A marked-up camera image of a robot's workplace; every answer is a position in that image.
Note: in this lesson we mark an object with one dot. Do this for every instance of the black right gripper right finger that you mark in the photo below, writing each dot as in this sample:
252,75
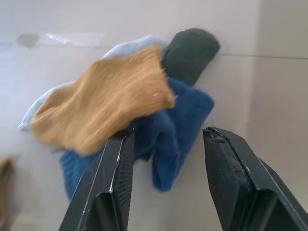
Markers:
240,183

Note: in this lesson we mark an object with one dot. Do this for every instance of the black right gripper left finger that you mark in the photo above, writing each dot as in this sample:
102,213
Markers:
108,183

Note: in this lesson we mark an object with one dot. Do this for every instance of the mustard yellow knit sock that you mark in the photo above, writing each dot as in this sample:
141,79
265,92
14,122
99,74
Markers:
106,101

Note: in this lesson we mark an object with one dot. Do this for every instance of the dark blue knit sock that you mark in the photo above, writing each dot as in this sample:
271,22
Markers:
173,125

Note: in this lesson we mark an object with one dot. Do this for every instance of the dark green knit sock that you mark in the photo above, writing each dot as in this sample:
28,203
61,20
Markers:
190,57

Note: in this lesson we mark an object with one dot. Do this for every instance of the light blue knit sock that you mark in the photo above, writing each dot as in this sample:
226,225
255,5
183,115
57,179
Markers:
134,47

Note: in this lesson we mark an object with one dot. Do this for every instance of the clear tape strip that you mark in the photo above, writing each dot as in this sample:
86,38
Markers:
74,37

